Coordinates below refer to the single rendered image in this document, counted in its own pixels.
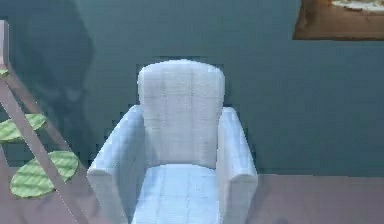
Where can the pale blue armchair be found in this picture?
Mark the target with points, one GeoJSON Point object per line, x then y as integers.
{"type": "Point", "coordinates": [181, 133]}

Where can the green leafed house plant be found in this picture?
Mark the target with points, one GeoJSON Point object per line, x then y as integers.
{"type": "Point", "coordinates": [36, 173]}

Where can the brown framed wall picture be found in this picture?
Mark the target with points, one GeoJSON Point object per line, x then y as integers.
{"type": "Point", "coordinates": [336, 23]}

